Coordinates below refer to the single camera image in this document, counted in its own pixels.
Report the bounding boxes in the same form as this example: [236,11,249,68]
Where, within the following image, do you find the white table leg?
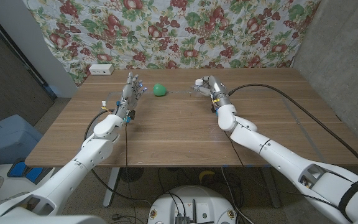
[103,167,121,208]

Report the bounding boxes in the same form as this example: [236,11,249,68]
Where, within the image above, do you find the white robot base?
[147,185,237,224]

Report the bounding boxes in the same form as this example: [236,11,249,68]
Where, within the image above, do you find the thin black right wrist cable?
[223,130,340,210]

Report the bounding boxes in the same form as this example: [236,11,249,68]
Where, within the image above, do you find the blue foot pedals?
[7,160,53,184]

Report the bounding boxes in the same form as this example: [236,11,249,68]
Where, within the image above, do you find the blue plastic bin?
[0,114,44,166]

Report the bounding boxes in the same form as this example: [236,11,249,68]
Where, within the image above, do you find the black arm strap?
[337,180,358,215]

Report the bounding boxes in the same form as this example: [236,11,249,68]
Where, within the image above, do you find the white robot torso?
[0,214,105,224]

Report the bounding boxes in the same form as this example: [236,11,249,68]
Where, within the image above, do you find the yellow curved object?
[198,169,216,184]

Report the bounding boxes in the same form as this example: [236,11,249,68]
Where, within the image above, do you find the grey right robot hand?
[193,75,232,108]

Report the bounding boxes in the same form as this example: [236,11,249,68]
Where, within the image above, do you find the floral fruit print backdrop cloth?
[22,0,321,88]

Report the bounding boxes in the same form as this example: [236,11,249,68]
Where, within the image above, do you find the green ball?
[152,83,168,97]

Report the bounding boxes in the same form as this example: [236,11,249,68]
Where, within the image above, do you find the thin black left wrist cable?
[124,121,138,224]

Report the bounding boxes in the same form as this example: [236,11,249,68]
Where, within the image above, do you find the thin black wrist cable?
[223,130,340,210]
[124,121,138,224]

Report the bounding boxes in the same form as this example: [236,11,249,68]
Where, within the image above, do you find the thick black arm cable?
[227,83,358,189]
[83,109,152,208]

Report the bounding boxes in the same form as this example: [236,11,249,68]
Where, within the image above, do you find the black round fan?
[119,167,145,183]

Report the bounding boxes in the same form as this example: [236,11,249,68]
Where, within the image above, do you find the white power strip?
[88,63,115,76]

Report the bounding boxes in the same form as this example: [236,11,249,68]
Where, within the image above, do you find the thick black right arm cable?
[227,83,358,189]

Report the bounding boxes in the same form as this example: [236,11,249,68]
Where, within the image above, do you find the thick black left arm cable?
[83,109,152,208]

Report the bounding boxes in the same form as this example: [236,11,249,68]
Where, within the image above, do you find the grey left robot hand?
[114,72,148,124]

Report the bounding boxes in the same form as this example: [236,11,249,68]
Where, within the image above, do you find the grey table leg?
[261,166,282,208]

